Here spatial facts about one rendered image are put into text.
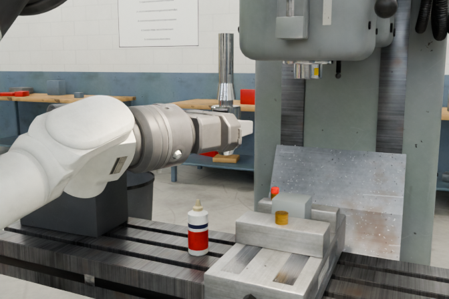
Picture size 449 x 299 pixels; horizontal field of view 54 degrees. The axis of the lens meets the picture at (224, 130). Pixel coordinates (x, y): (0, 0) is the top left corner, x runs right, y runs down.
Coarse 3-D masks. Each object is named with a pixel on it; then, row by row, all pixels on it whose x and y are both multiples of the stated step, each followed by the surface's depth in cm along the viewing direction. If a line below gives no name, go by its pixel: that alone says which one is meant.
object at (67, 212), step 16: (64, 192) 96; (112, 192) 99; (48, 208) 98; (64, 208) 97; (80, 208) 95; (96, 208) 94; (112, 208) 99; (32, 224) 101; (48, 224) 99; (64, 224) 97; (80, 224) 96; (96, 224) 94; (112, 224) 99
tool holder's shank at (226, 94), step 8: (224, 40) 66; (232, 40) 67; (224, 48) 66; (232, 48) 67; (224, 56) 67; (232, 56) 67; (224, 64) 67; (232, 64) 67; (224, 72) 67; (232, 72) 67; (224, 80) 67; (232, 80) 68; (224, 88) 67; (232, 88) 68; (216, 96) 68; (224, 96) 67; (232, 96) 68; (224, 104) 68; (232, 104) 68
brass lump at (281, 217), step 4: (276, 212) 73; (280, 212) 73; (284, 212) 73; (276, 216) 72; (280, 216) 72; (284, 216) 72; (288, 216) 72; (276, 220) 72; (280, 220) 72; (284, 220) 72; (280, 224) 72; (284, 224) 72
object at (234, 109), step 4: (212, 108) 68; (216, 108) 67; (220, 108) 67; (224, 108) 67; (228, 108) 67; (232, 108) 67; (236, 108) 67; (240, 108) 68; (224, 112) 67; (228, 112) 67; (232, 112) 67; (236, 112) 67; (240, 112) 68
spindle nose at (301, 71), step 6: (294, 66) 74; (300, 66) 72; (306, 66) 72; (312, 66) 72; (318, 66) 72; (294, 72) 74; (300, 72) 72; (306, 72) 72; (312, 72) 72; (300, 78) 73; (306, 78) 72; (312, 78) 72; (318, 78) 72
